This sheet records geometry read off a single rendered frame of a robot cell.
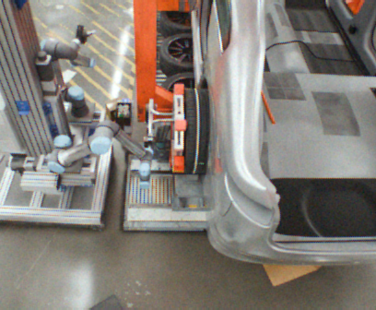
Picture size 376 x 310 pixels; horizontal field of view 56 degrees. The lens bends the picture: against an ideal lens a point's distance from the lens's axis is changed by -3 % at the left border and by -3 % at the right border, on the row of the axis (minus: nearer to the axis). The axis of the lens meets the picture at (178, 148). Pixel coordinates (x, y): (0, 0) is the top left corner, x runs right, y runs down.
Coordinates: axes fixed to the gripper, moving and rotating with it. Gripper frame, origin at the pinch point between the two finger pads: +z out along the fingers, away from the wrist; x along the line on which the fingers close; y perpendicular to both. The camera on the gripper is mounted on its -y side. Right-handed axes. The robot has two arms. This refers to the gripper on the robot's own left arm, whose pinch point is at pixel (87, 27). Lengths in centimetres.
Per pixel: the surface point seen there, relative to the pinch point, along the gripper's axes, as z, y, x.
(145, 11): -25, -48, 54
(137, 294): -159, 110, 111
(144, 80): -26, 14, 61
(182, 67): 66, 65, 79
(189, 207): -79, 90, 130
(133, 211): -93, 106, 84
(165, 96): -15, 34, 79
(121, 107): -18, 63, 41
